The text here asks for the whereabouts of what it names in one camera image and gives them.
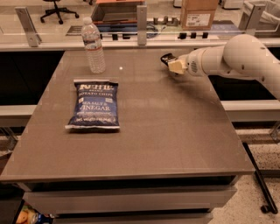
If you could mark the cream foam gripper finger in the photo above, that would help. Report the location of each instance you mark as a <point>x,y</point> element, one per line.
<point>177,66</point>

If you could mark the black rxbar chocolate bar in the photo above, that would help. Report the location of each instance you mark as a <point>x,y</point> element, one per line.
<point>169,57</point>

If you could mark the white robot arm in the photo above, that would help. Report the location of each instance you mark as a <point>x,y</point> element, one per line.
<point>242,57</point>

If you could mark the clear plastic water bottle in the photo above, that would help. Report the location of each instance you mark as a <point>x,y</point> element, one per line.
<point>93,46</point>

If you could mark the cardboard box with label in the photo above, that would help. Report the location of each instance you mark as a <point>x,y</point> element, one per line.
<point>197,15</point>

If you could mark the orange grey cart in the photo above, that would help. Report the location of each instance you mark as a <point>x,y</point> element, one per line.
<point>115,11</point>

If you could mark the blue kettle chips bag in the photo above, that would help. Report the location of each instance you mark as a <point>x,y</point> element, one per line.
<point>96,106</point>

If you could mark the black office chair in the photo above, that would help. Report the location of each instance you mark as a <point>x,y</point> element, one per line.
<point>57,10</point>

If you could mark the grey table drawer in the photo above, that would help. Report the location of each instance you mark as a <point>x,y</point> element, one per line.
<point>130,199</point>

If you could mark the black floor bar with wheel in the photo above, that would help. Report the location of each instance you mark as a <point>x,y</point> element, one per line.
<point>260,175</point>

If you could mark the snack bin with fruit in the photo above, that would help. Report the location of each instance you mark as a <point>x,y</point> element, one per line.
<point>28,215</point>

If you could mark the middle metal glass bracket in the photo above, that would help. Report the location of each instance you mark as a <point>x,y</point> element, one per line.
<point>141,12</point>

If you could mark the metal glass bracket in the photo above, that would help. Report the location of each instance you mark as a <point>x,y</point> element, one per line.
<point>141,12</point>
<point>249,24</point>
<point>32,36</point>

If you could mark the right metal glass bracket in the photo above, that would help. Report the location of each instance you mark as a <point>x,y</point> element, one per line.
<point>249,24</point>

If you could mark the left metal glass bracket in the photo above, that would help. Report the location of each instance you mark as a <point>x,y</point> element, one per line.
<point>32,36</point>

